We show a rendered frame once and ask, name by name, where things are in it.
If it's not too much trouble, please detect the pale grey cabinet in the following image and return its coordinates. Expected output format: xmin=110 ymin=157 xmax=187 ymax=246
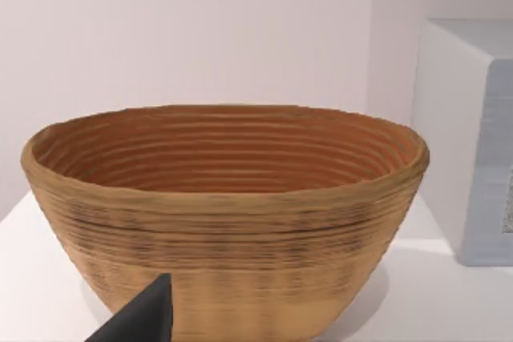
xmin=410 ymin=18 xmax=513 ymax=268

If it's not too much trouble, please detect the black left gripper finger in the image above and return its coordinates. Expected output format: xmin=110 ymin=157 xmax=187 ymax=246
xmin=87 ymin=272 xmax=175 ymax=342

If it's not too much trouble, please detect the brown woven basket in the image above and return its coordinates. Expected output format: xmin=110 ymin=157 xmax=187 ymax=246
xmin=20 ymin=103 xmax=430 ymax=342

